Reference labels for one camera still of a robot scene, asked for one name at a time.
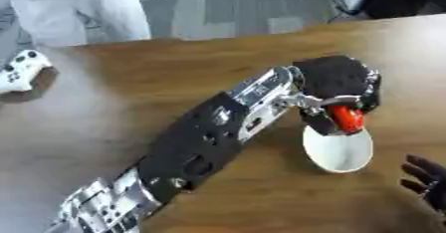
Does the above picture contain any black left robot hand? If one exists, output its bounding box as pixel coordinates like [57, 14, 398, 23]
[291, 55, 383, 136]

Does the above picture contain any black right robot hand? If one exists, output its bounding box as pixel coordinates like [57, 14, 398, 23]
[398, 153, 446, 215]

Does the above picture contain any red toy object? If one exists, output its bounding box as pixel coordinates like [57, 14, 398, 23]
[326, 105, 366, 135]

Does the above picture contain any white round bowl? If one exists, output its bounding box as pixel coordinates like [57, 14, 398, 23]
[301, 124, 375, 174]

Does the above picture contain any person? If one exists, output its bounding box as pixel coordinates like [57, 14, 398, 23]
[1, 0, 153, 47]

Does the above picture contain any white game controller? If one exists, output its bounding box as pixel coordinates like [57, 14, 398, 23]
[0, 49, 55, 95]

